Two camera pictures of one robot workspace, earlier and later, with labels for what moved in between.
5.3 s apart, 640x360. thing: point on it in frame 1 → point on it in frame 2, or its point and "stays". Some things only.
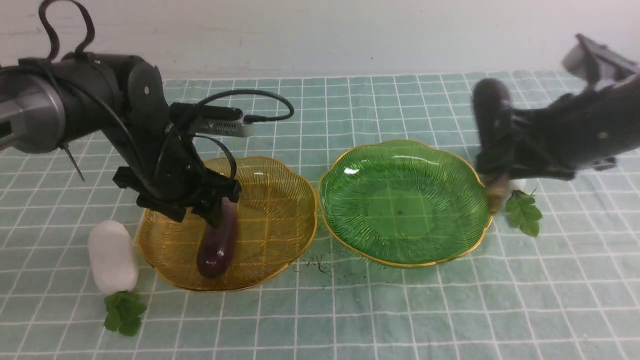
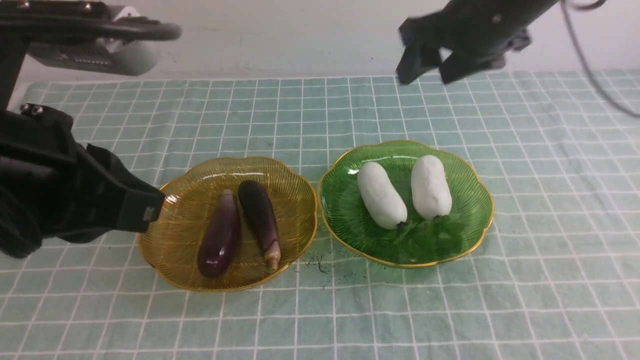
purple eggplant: x=491 y=109 → x=256 y=204
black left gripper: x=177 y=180 → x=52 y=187
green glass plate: x=406 y=203 stays
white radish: x=114 y=269 → x=385 y=204
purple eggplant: x=217 y=245 stays
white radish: x=522 y=210 → x=431 y=195
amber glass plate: x=277 y=219 stays
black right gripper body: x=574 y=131 → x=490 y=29
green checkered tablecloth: x=569 y=291 stays
